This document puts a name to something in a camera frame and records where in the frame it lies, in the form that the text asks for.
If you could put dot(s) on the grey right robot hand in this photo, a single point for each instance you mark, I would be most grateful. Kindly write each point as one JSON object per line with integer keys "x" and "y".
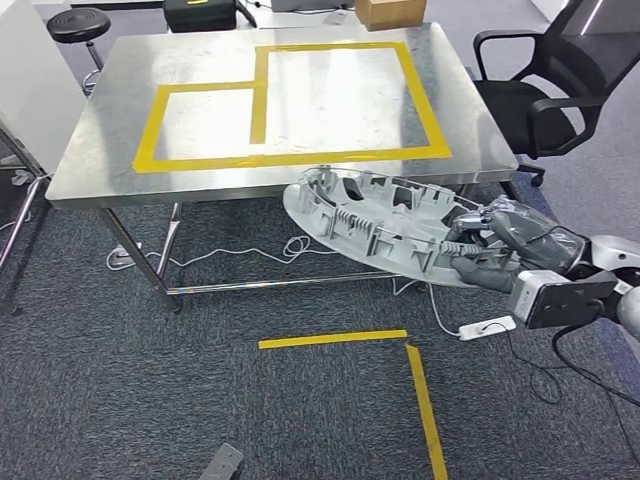
{"x": 530, "y": 238}

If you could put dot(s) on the grey plastic wheel cover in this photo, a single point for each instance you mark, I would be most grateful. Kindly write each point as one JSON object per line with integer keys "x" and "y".
{"x": 380, "y": 225}

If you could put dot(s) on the yellow workbench tape outline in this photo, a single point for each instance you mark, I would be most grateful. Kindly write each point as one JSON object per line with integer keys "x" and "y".
{"x": 257, "y": 112}

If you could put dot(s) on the stainless steel workbench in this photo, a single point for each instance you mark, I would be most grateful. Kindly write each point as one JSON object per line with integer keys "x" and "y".
{"x": 115, "y": 99}

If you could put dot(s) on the clear plastic hand wrap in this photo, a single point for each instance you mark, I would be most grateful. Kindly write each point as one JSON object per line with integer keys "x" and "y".
{"x": 540, "y": 228}

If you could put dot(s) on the white power strip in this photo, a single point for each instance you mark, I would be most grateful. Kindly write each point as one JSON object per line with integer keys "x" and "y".
{"x": 487, "y": 328}

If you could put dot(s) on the black armrest office chair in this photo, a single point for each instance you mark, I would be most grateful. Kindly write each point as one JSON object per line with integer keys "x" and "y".
{"x": 520, "y": 112}

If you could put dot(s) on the yellow floor tape square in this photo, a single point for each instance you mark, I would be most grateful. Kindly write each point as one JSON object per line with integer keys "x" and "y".
{"x": 425, "y": 411}

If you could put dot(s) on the brown cardboard box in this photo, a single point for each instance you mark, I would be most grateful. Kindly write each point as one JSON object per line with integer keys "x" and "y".
{"x": 390, "y": 13}

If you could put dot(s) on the black carry case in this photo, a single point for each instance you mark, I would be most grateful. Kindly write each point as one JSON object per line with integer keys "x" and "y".
{"x": 200, "y": 14}

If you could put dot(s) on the black round stool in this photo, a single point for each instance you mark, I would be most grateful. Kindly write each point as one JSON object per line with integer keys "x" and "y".
{"x": 77, "y": 23}

